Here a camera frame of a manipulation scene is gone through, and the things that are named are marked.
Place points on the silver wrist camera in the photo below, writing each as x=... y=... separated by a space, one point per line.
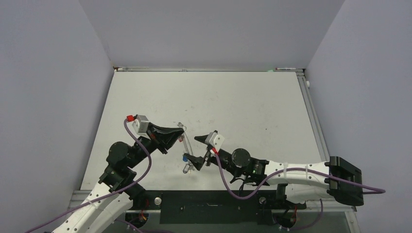
x=140 y=124
x=215 y=140

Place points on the grey key tag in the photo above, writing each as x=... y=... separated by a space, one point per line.
x=187 y=168

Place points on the aluminium frame rail right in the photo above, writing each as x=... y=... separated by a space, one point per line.
x=315 y=123

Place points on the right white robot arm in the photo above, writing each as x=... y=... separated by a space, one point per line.
x=333 y=179

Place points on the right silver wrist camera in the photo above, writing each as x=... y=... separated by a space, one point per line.
x=215 y=140

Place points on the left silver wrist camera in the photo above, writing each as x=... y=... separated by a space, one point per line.
x=140 y=124

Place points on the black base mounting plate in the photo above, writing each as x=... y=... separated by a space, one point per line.
x=212 y=207

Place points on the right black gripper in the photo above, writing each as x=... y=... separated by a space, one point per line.
x=199 y=160

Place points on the aluminium frame rail back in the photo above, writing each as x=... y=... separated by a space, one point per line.
x=196 y=69

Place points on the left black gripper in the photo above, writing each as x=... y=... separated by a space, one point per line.
x=163 y=137

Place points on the aluminium frame rail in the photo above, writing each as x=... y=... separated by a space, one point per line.
x=315 y=123
x=196 y=69

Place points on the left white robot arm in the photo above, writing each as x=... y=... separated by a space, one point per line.
x=119 y=186

